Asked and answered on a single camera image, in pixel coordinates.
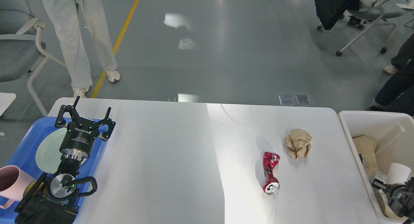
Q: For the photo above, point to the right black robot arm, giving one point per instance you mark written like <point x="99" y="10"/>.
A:
<point x="400" y="197"/>

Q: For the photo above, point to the white side table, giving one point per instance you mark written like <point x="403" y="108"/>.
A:
<point x="6" y="100"/>

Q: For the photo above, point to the brown paper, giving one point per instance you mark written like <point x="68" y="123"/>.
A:
<point x="298" y="143"/>

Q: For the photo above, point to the person in dark trousers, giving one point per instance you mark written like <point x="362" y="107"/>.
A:
<point x="405" y="53"/>

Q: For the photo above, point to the aluminium foil tray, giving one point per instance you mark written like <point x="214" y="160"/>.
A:
<point x="377" y="174"/>

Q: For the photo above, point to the blue-grey HOME mug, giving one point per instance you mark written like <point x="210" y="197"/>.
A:
<point x="35" y="188"/>

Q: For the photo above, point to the white plastic bin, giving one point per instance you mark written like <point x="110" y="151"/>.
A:
<point x="394" y="133"/>

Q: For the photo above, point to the red crumpled wrapper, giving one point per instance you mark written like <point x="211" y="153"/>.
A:
<point x="270" y="160"/>

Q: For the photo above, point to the person in light trousers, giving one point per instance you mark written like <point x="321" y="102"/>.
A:
<point x="64" y="16"/>

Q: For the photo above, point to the pink ribbed mug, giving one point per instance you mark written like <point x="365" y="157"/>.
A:
<point x="13" y="183"/>

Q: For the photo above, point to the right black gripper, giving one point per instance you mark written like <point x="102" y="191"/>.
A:
<point x="390" y="190"/>

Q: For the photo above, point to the right metal floor plate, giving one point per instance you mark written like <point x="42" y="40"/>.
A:
<point x="302" y="100"/>

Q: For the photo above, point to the brown paper bag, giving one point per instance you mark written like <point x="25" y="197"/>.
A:
<point x="366" y="146"/>

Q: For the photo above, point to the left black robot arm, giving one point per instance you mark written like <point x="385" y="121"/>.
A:
<point x="54" y="197"/>

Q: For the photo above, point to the chair with black jacket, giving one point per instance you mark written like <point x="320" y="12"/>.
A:
<point x="370" y="13"/>

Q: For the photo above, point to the white paper cup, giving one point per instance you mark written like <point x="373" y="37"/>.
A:
<point x="397" y="173"/>

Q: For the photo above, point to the grey office chair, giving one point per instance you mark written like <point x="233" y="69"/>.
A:
<point x="21" y="45"/>

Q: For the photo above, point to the green plate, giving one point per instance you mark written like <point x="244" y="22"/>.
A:
<point x="48" y="155"/>

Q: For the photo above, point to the person in black trousers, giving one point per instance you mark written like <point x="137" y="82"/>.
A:
<point x="397" y="95"/>

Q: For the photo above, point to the left metal floor plate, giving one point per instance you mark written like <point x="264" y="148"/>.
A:
<point x="286" y="100"/>

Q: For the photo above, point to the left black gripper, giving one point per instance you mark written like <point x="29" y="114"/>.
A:
<point x="78" y="140"/>

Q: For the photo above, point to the metal floor plate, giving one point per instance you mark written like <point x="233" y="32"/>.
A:
<point x="302" y="100"/>
<point x="286" y="100"/>

